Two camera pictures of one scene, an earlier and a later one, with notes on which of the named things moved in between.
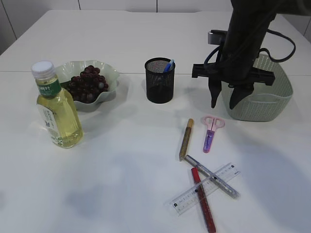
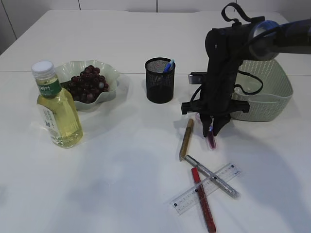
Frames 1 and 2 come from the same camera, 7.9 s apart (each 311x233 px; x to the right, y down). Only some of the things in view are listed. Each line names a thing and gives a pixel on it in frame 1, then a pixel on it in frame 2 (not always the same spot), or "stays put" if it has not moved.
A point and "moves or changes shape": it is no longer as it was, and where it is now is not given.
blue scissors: [169, 66] stays put
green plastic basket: [267, 102] stays put
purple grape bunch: [88, 87] stays put
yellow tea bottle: [57, 109] stays put
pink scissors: [212, 123] moves or changes shape
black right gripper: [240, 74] to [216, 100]
